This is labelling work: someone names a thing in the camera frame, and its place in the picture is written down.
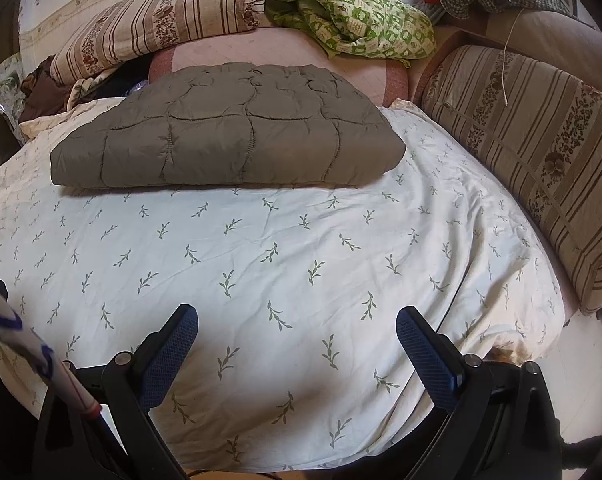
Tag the cream leaf-print cloth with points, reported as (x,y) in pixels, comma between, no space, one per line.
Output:
(86,90)

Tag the striped floral long cushion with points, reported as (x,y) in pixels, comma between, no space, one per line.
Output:
(541,150)

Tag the pink mattress cover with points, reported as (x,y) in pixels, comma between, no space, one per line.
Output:
(281,50)

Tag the dark cloth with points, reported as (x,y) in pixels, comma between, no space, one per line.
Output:
(131,77)

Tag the striped floral pillow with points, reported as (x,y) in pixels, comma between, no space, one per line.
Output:
(156,25)

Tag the shiny patterned plastic bag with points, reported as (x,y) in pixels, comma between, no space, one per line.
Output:
(6,95)

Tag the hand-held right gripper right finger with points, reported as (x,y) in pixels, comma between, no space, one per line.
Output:
(426,360)

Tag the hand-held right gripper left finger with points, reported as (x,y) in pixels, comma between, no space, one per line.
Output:
(173,355)

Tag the brown cloth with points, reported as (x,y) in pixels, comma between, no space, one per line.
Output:
(46,90)

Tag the green patterned blanket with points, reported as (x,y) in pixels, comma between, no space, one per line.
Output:
(361,15)

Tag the white leaf-print bedsheet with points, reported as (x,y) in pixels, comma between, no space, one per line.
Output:
(291,260)

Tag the olive quilted jacket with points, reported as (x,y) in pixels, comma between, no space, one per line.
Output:
(231,135)

